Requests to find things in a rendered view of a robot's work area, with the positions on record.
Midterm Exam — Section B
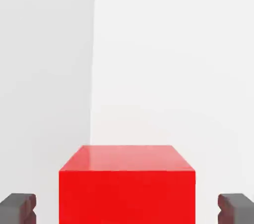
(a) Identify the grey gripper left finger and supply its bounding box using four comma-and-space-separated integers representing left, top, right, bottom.
0, 193, 37, 224

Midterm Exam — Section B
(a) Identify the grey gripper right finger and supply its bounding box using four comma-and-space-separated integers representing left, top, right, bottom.
217, 193, 254, 224

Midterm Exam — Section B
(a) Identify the small red cube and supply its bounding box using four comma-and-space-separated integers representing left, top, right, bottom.
59, 145, 196, 224

